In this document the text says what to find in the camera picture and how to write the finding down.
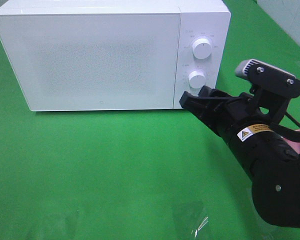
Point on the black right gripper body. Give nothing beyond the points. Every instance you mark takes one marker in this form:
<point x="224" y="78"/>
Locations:
<point x="248" y="135"/>

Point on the white microwave knob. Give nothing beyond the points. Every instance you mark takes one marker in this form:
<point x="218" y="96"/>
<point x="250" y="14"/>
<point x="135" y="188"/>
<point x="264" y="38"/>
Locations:
<point x="197" y="79"/>
<point x="202" y="48"/>

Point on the white microwave door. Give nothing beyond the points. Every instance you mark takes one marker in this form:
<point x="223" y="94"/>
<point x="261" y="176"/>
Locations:
<point x="76" y="62"/>

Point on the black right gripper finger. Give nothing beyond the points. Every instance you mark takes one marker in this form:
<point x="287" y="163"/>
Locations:
<point x="190" y="103"/>
<point x="212" y="96"/>

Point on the white lower microwave knob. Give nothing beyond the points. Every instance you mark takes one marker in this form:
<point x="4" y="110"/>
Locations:
<point x="197" y="79"/>

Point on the white upper microwave knob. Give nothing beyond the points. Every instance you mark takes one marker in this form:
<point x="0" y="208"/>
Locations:
<point x="202" y="48"/>

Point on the white microwave oven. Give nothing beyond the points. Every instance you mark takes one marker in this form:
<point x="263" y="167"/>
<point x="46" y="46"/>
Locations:
<point x="198" y="18"/>

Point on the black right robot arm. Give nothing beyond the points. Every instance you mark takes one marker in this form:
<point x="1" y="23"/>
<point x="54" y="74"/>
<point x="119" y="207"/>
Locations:
<point x="271" y="164"/>

